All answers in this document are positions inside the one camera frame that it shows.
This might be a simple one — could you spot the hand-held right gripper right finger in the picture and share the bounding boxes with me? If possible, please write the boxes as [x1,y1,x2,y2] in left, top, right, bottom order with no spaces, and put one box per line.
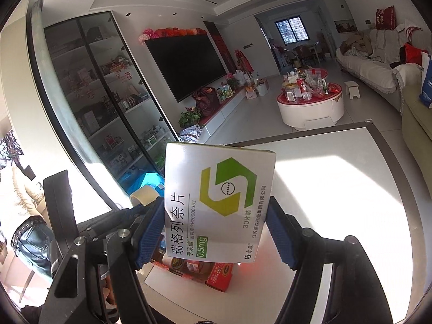
[266,196,394,324]

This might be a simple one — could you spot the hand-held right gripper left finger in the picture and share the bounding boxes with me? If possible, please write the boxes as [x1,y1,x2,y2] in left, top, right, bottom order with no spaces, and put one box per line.
[40,197,167,324]

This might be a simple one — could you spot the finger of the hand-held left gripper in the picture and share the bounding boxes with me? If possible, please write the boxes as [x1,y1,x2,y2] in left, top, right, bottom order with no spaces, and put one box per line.
[111,199,155,232]

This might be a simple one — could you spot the beige masking tape roll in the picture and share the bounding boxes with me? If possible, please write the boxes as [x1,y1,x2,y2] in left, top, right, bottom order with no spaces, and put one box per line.
[130,186,158,207]

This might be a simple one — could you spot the brown tape roll gold label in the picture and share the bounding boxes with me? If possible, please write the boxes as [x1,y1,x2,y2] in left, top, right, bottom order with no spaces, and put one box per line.
[161,255,212,283]

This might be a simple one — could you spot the white box green logo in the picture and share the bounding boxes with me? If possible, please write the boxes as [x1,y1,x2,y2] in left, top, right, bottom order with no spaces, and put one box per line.
[164,143,276,264]

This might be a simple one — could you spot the blue plastic stool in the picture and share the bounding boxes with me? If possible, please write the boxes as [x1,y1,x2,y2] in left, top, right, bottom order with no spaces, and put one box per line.
[125,172,167,198]

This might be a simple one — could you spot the person's beige jacket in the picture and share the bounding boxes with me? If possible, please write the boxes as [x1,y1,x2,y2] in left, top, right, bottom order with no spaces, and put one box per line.
[0,165,46,223]

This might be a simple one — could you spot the person's blue jeans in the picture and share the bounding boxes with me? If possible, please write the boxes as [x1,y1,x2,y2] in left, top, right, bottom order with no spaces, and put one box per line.
[10,219,56,277]

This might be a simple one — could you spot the small red box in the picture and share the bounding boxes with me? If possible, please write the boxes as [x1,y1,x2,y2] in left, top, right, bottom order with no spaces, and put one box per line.
[205,262,234,293]

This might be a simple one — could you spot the striped blue cloth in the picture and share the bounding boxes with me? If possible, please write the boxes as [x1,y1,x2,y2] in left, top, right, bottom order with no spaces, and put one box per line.
[179,125,204,144]

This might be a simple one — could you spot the glass display cabinet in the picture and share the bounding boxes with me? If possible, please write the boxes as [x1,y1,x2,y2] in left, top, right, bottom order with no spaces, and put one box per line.
[26,10,180,217]

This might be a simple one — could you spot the potted green plant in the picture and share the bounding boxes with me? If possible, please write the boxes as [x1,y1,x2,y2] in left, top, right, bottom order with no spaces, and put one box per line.
[178,106,203,129]

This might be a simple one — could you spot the white low tv bench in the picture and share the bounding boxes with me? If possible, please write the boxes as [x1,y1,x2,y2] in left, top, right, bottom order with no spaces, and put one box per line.
[199,88,250,136]

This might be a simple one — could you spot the dark red bag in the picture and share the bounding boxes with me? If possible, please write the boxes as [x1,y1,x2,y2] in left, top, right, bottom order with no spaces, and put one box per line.
[192,87,221,117]

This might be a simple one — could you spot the round white coffee table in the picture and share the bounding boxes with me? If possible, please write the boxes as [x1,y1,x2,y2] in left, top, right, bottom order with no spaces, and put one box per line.
[276,83,345,131]

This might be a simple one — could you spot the black television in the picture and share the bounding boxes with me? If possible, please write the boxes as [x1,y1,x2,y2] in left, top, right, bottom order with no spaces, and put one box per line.
[144,34,228,104]

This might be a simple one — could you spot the group of bottles and packets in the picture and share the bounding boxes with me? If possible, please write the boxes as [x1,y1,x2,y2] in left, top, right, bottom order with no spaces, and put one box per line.
[282,68,329,102]

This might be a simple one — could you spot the small white stool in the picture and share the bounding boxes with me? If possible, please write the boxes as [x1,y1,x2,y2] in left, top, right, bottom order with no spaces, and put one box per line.
[344,81,360,101]

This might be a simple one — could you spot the white plastic bag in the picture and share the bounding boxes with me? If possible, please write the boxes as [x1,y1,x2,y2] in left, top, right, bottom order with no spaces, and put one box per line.
[234,69,257,88]

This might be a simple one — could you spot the row of red paper lanterns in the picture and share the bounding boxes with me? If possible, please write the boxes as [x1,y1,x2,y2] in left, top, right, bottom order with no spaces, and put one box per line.
[138,27,207,43]

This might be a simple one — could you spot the red hanging decoration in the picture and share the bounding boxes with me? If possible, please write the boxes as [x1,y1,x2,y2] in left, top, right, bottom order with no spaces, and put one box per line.
[234,49,254,74]

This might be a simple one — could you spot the dining table with chairs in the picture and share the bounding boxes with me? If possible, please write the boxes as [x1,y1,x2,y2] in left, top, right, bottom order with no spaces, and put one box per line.
[280,40,333,68]

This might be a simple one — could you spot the grey covered sofa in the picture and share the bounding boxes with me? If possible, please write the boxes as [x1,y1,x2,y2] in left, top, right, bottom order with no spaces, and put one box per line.
[335,25,432,115]

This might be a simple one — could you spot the barred window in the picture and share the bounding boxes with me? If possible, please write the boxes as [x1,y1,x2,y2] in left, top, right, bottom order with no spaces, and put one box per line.
[274,17,311,47]

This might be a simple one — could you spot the blue white paper bag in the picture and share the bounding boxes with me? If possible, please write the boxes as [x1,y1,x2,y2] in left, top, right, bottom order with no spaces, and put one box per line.
[419,56,432,109]

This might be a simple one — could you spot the red cushion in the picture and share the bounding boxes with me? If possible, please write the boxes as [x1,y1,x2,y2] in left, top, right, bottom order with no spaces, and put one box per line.
[371,6,396,31]

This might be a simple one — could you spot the wide wall painting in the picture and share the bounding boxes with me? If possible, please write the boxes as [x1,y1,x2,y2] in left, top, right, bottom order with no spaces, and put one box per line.
[334,20,357,33]

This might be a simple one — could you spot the red bag white handles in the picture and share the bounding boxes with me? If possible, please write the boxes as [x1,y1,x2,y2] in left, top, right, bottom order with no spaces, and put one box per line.
[403,42,430,65]

